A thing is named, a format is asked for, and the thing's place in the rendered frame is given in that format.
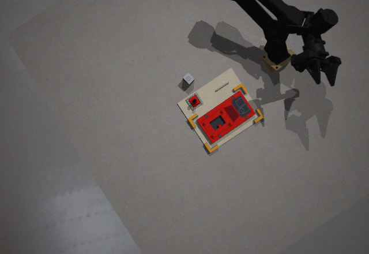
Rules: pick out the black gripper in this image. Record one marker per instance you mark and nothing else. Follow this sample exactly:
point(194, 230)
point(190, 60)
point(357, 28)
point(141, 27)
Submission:
point(314, 60)

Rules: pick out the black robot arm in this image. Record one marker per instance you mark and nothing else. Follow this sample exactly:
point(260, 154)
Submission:
point(289, 21)

